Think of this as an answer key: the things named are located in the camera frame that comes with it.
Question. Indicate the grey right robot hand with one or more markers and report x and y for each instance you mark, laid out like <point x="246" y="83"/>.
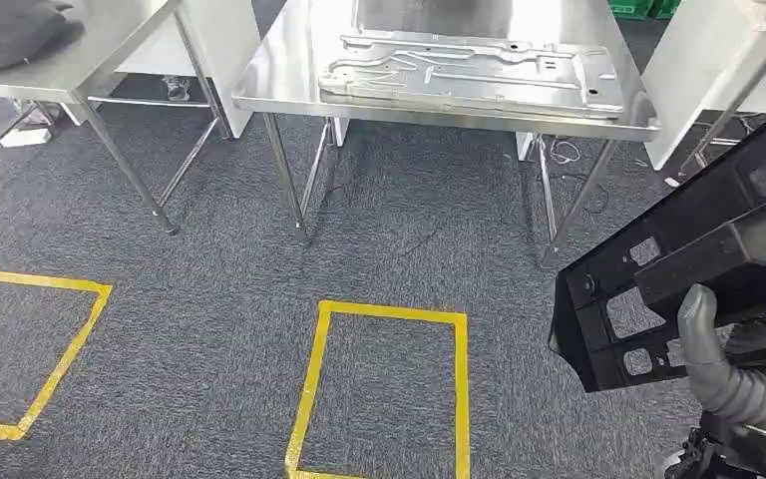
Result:
<point x="720" y="390"/>

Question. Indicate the shoe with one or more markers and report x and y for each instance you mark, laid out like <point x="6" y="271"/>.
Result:
<point x="177" y="88"/>

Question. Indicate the steel table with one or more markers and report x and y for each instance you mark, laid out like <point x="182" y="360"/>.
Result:
<point x="92" y="59"/>
<point x="740" y="106"/>
<point x="290" y="73"/>

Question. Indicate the white partition panel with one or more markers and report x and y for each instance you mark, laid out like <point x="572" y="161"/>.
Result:
<point x="700" y="59"/>
<point x="224" y="46"/>

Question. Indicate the black plastic mounting plate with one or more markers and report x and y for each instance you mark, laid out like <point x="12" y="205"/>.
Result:
<point x="700" y="218"/>

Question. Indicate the white power strip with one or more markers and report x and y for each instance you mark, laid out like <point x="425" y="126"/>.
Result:
<point x="25" y="137"/>

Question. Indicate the stamped sheet metal panel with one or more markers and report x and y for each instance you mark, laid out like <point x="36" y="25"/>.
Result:
<point x="475" y="76"/>

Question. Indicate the dark fabric bag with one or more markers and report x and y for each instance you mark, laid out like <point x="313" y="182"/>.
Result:
<point x="6" y="33"/>

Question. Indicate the green plastic crate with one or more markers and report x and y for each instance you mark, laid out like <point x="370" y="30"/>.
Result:
<point x="664" y="8"/>
<point x="629" y="8"/>

